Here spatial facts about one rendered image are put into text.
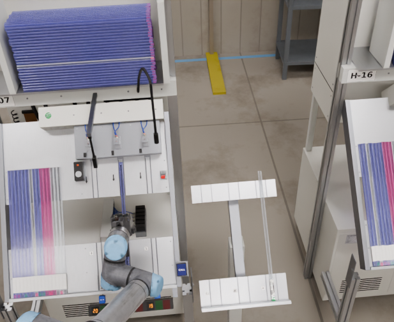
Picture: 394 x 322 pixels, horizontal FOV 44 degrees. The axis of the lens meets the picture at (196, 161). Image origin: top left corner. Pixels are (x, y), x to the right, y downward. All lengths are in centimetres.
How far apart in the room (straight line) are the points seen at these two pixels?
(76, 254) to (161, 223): 52
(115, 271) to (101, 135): 57
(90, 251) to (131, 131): 51
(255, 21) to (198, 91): 103
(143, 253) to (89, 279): 24
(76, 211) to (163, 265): 70
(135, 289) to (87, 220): 94
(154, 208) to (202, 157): 136
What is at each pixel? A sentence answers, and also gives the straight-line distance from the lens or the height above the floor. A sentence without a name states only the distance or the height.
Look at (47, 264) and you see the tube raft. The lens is 206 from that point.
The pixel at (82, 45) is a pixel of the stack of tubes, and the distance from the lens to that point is 185.
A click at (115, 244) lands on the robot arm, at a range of 164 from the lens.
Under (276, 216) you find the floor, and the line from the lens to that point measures 329.
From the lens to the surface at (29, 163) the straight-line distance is 208.
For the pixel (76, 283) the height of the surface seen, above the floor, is 75.
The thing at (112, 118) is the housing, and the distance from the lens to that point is 195.
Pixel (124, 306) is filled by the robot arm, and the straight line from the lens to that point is 152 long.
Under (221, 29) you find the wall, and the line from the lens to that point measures 512.
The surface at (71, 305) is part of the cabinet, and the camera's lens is 266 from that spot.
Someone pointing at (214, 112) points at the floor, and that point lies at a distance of 425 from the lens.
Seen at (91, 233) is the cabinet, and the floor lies 62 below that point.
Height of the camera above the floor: 232
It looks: 39 degrees down
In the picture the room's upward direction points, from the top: 2 degrees counter-clockwise
